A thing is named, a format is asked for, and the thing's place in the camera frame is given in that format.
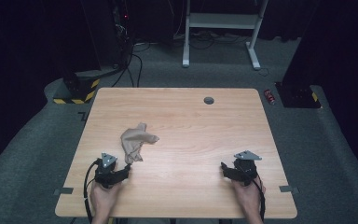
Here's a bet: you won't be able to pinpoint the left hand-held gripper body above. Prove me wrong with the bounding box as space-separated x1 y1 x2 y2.
93 151 129 189

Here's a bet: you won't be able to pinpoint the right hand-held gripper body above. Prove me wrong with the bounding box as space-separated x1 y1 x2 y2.
223 150 263 188

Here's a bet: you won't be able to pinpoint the beige cloth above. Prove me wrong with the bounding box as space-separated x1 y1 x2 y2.
119 121 160 165

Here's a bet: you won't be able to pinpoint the person's left hand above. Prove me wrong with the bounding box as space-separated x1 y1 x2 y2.
89 179 123 218

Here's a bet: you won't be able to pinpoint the person's right hand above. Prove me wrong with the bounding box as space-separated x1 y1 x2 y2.
230 175 267 217

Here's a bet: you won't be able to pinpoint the grey tape piece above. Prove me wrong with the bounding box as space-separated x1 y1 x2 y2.
53 187 75 197
278 185 300 195

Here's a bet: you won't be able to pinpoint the red can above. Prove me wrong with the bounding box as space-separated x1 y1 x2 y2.
263 89 277 106

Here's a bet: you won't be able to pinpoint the black yellow striped stand base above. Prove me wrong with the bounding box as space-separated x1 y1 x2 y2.
52 69 102 105

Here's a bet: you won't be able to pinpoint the black square stand base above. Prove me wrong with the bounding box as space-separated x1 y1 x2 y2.
274 80 322 109

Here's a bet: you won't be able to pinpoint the black equipment rack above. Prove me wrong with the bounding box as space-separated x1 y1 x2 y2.
79 0 135 69

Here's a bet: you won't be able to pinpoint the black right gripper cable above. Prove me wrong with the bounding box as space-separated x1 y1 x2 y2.
252 175 267 222

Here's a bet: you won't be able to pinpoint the black floor cables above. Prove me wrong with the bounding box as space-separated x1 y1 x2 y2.
111 40 152 89

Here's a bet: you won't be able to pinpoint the cables under desk frame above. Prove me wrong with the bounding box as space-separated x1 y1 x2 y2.
172 29 250 51

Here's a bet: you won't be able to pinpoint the white metal desk frame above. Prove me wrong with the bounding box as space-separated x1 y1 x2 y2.
182 0 270 71

